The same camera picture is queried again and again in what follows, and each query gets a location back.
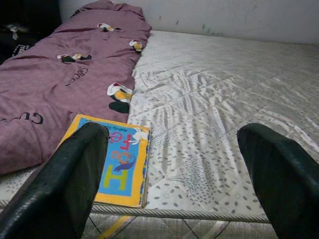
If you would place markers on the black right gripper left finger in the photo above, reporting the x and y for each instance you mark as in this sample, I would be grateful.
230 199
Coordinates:
54 189

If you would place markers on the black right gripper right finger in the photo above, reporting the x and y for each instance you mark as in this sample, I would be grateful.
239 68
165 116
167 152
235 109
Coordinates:
286 189

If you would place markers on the colourful children's book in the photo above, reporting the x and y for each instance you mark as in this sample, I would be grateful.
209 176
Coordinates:
124 169

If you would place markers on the mauve cartoon print blanket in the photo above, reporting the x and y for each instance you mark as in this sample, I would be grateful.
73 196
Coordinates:
49 82

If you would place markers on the grey quilted mattress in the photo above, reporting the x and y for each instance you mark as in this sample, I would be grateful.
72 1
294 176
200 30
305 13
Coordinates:
211 99

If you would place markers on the black bag with white print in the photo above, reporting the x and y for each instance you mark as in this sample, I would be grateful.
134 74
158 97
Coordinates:
15 42

